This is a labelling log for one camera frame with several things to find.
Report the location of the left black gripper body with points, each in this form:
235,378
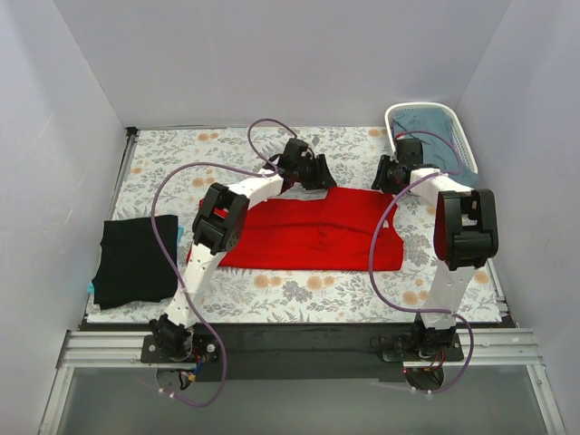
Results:
314,170

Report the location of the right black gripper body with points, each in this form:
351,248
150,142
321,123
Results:
386,175

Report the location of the red t shirt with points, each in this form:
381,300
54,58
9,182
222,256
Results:
333,233

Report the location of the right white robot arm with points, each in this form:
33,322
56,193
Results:
465,236

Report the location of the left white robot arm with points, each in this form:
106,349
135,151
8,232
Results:
218,226

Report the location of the grey-blue t shirt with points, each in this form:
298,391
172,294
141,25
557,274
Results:
433,127

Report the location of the white plastic basket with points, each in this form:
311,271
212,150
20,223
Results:
460,141

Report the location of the floral table cloth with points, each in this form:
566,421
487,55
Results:
171,170

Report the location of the folded black t shirt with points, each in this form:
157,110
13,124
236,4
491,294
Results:
132,266

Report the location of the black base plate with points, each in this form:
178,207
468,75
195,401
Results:
245,352

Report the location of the aluminium frame rail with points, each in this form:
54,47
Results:
492,346

